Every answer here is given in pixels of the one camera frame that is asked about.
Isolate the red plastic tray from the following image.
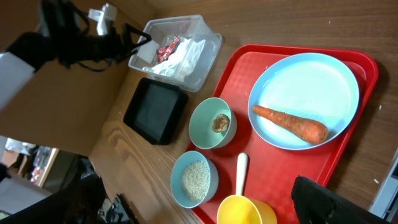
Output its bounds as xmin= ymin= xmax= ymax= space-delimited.
xmin=192 ymin=44 xmax=379 ymax=223

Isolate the blue bowl with rice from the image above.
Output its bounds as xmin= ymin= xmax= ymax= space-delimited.
xmin=170 ymin=151 xmax=219 ymax=208

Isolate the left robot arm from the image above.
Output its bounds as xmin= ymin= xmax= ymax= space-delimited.
xmin=1 ymin=1 xmax=152 ymax=107

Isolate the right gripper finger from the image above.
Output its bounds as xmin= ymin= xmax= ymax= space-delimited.
xmin=291 ymin=176 xmax=389 ymax=224

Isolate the grey dishwasher rack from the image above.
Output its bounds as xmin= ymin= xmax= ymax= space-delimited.
xmin=369 ymin=151 xmax=397 ymax=222

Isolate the yellow plastic cup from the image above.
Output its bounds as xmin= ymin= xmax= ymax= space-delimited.
xmin=216 ymin=195 xmax=277 ymax=224

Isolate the red snack wrapper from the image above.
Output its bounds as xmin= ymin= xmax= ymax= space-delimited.
xmin=156 ymin=35 xmax=180 ymax=63

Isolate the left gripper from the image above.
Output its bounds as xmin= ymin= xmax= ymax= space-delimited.
xmin=74 ymin=23 xmax=152 ymax=65

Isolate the black square bin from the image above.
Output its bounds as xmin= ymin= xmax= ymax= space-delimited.
xmin=123 ymin=78 xmax=188 ymax=145

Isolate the orange carrot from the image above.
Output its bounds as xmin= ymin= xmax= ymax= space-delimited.
xmin=251 ymin=105 xmax=328 ymax=144

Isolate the light blue plate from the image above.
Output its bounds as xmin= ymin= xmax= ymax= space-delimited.
xmin=248 ymin=53 xmax=360 ymax=151

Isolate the white plastic spoon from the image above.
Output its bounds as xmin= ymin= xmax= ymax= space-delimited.
xmin=235 ymin=152 xmax=248 ymax=195

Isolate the white napkin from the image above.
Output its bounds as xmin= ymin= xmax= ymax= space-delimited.
xmin=142 ymin=36 xmax=206 ymax=77

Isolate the clear plastic bin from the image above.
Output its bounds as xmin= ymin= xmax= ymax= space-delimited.
xmin=128 ymin=15 xmax=222 ymax=92

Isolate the green bowl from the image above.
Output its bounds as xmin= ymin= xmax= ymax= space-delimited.
xmin=189 ymin=97 xmax=237 ymax=149

